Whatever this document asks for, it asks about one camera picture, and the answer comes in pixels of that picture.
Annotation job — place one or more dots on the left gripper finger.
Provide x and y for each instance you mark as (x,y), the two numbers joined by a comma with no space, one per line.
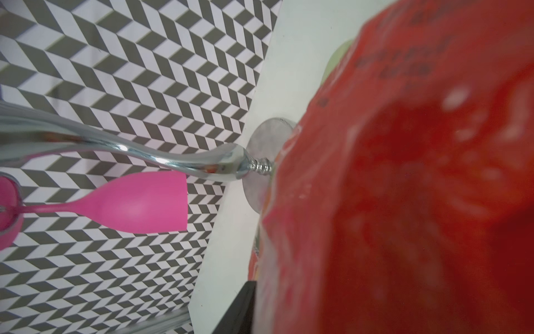
(238,318)

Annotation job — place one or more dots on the red candy bag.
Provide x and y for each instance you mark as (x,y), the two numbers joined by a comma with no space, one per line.
(403,201)

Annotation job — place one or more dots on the light green plastic basket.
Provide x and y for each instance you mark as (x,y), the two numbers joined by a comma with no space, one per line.
(336,57)

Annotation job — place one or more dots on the pink plastic wine glass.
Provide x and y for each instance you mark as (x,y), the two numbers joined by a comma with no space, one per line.
(140,203)

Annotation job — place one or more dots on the silver metal glass rack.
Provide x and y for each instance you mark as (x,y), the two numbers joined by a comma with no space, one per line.
(27,134)

